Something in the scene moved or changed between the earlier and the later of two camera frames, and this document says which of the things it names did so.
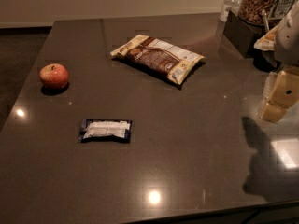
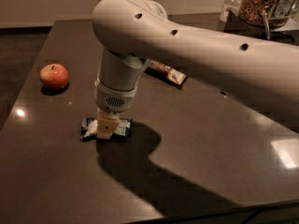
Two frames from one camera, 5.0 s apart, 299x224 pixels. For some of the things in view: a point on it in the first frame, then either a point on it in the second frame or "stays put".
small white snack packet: (106, 131) stays put
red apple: (54, 76) stays put
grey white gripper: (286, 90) → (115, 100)
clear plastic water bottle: (233, 3) stays put
